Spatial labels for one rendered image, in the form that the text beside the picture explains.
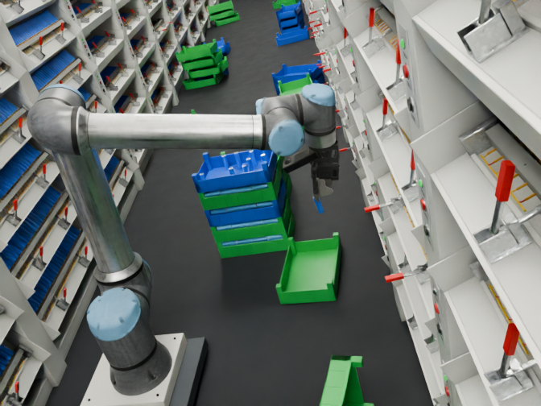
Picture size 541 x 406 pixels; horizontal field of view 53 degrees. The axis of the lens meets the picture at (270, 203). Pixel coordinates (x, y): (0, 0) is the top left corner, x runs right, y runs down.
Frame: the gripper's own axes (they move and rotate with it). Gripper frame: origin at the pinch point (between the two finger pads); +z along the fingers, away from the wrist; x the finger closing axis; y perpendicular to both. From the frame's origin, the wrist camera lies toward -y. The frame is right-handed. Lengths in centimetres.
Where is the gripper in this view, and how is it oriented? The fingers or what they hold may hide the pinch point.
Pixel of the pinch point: (315, 196)
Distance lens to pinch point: 170.2
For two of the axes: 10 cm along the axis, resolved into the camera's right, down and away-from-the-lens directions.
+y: 9.9, -0.2, -1.1
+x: 0.7, -6.3, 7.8
